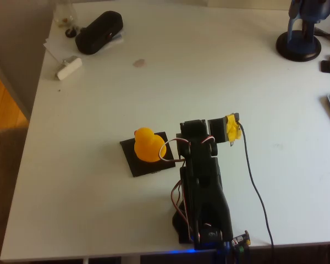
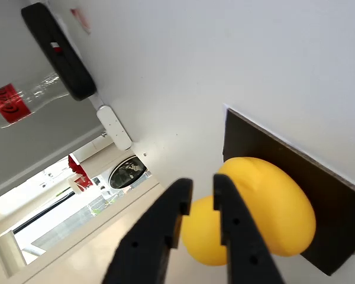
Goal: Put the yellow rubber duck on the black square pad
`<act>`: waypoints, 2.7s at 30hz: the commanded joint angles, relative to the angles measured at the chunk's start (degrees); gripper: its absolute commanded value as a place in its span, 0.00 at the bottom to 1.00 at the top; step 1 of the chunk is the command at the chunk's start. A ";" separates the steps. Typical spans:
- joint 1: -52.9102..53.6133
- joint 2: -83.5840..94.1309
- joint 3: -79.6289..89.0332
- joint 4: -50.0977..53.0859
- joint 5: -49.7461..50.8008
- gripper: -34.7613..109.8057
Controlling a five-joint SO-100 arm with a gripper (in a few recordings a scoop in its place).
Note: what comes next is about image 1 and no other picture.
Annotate yellow rubber duck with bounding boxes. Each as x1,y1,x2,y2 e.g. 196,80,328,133
134,126,164,163

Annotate black cardboard square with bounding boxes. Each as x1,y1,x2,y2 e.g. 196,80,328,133
119,131,176,178

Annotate motor controller board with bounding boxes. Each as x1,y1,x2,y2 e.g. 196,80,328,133
230,229,251,250

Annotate blue table clamp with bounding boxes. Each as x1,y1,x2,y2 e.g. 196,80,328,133
214,243,233,264

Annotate blue microphone on black stand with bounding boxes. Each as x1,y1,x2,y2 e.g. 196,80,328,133
276,0,330,62

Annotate black glasses case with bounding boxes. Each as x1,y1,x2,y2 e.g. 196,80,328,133
75,10,124,56

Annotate white power bank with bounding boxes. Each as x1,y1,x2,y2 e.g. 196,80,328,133
56,56,83,81

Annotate clear glass bottle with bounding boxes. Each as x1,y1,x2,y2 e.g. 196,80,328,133
53,0,78,28

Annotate camera wrapped in yellow tape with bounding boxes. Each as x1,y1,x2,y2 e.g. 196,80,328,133
208,112,243,146

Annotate wrist servo wire loop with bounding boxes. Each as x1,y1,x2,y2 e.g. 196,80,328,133
158,139,192,163

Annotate black camera cable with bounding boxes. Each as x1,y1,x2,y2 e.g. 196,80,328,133
238,122,276,250

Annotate base servo wire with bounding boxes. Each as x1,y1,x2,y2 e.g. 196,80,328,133
170,180,196,240

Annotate black microphone cable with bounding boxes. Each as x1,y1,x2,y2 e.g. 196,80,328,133
315,27,330,47

